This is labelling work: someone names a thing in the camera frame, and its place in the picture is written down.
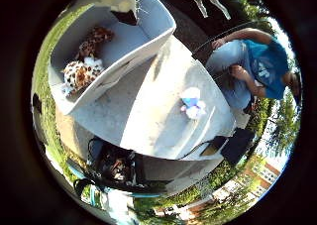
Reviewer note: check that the red brick building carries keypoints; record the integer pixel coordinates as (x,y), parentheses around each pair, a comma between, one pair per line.
(261,175)

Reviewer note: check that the black box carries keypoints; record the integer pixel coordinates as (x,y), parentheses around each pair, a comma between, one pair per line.
(237,145)

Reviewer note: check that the white tripod leg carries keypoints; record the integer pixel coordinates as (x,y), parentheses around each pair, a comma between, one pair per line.
(198,2)
(219,5)

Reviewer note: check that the leopard spotted plush toy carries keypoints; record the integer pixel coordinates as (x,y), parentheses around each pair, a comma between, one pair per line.
(82,71)

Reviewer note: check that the person in blue shirt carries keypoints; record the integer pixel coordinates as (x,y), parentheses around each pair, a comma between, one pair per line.
(264,63)

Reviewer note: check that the black cart with blue frame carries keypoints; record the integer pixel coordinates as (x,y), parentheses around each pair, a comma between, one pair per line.
(115,165)

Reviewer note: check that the blue white plush toy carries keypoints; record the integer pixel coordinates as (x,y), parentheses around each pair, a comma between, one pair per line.
(193,104)

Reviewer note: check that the brown flat board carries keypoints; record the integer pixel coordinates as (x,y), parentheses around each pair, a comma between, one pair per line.
(214,145)

